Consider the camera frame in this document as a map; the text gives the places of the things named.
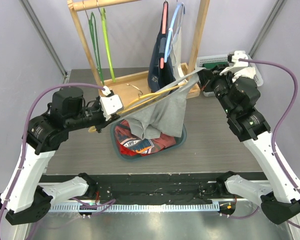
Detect rust red printed tank top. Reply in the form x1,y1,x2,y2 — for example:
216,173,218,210
114,119,177,156

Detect navy tank top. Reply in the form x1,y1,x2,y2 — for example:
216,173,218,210
147,1,177,93

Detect yellow wooden hanger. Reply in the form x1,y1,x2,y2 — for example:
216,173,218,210
85,86,177,133

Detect grey tank top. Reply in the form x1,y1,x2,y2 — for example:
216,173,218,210
122,67,203,140

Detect pink hanger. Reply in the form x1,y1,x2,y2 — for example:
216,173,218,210
159,0,169,69

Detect dark green hanger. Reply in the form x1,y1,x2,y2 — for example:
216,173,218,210
86,12,104,84

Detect lime green hanger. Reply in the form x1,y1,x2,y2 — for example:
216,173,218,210
98,7,116,83

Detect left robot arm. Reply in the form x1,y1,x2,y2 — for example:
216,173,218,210
0,84,124,226

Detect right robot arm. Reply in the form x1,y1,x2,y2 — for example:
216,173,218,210
198,69,300,225

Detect white tank top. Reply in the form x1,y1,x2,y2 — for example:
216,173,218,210
169,4,191,83

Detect light blue hanger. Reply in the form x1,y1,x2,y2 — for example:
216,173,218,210
163,2,185,63

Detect green folded cloth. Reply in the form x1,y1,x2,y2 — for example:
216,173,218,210
202,61,229,70

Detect white plastic basket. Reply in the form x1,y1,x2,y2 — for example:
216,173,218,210
195,53,264,87

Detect grey plastic basin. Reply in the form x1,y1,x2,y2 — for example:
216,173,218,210
110,120,187,162

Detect wooden clothes rack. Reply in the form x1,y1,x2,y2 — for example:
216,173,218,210
67,0,210,104

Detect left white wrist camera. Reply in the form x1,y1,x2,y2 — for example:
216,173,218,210
99,85,124,121

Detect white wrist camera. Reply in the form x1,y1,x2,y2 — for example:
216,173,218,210
99,85,124,121
219,50,256,80

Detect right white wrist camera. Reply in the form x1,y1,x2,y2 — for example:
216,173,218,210
219,50,256,80

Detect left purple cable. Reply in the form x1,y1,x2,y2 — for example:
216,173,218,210
0,83,117,240

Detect purple cable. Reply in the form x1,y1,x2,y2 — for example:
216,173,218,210
227,58,300,231
0,83,117,240

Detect white slotted cable duct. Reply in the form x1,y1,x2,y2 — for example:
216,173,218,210
49,201,220,213

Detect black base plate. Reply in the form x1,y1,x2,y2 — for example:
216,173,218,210
39,171,271,206

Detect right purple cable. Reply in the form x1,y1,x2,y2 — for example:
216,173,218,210
227,58,300,231

